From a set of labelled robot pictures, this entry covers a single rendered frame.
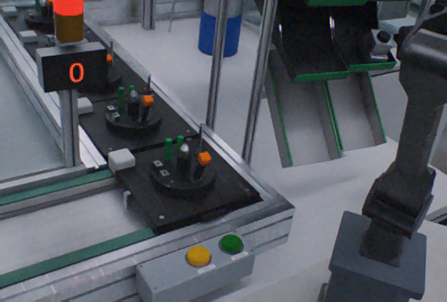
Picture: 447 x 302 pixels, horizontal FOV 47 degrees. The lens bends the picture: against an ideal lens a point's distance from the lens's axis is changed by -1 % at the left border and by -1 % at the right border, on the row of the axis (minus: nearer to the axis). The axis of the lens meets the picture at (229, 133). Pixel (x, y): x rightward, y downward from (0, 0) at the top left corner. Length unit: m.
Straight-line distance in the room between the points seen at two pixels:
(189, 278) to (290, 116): 0.46
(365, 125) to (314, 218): 0.26
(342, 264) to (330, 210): 0.44
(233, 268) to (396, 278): 0.29
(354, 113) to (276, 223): 0.37
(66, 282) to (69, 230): 0.18
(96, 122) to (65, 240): 0.36
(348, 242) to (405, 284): 0.11
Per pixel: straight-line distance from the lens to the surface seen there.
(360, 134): 1.29
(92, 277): 0.91
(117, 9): 2.21
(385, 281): 0.85
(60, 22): 0.96
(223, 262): 0.94
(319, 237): 1.19
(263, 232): 1.07
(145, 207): 1.03
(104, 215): 1.09
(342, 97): 1.29
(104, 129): 1.26
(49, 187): 1.12
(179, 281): 0.90
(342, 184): 1.37
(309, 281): 1.09
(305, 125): 1.19
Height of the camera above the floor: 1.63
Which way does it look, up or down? 31 degrees down
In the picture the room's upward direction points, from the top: 8 degrees clockwise
